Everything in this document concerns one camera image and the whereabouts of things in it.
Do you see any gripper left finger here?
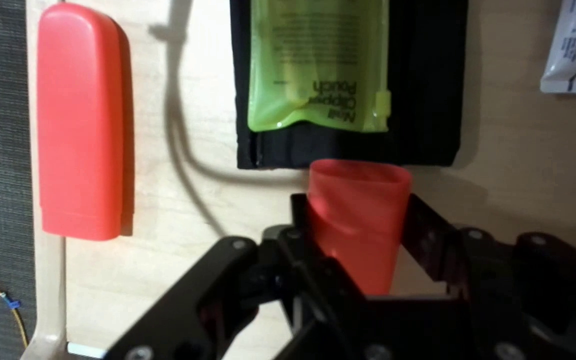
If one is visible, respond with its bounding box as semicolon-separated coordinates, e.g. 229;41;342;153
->
103;194;369;360

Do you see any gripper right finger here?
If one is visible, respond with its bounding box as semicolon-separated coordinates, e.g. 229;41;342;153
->
400;194;576;360

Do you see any orange plastic cap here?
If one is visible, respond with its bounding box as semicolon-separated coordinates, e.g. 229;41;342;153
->
308;159;413;297

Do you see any black drawer tray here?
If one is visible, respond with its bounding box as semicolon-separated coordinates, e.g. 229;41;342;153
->
229;0;469;170

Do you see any orange plastic case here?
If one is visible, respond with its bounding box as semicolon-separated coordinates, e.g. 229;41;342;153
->
36;2;125;242

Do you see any white squeeze tube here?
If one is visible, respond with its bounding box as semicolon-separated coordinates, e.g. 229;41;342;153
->
539;0;576;95

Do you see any green transparent pouch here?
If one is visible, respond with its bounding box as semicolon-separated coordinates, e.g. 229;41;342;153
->
247;0;392;134

